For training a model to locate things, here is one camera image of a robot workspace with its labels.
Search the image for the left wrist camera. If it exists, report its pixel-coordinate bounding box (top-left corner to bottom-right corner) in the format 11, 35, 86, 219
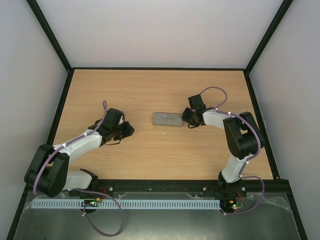
119, 111, 125, 125

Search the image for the black enclosure frame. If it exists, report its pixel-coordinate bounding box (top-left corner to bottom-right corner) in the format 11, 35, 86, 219
0, 0, 320, 240

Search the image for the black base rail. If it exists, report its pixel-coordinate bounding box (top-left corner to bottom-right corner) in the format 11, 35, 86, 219
24, 178, 291, 200

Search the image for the light blue cable duct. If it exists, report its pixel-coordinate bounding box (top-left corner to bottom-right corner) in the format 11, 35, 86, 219
31, 199, 221, 210

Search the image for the grey glasses case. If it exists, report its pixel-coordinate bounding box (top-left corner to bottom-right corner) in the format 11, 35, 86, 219
152, 112, 183, 127

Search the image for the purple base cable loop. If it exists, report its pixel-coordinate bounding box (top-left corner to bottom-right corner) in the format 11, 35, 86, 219
81, 191, 125, 237

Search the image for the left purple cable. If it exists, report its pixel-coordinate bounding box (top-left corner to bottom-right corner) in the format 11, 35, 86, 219
32, 100, 108, 196

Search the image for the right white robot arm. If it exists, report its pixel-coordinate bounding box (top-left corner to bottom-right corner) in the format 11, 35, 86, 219
181, 94, 265, 196

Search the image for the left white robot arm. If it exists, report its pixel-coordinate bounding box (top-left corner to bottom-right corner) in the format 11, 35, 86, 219
24, 108, 135, 198

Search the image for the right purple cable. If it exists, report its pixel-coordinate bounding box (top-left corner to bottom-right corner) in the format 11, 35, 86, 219
199, 86, 262, 177

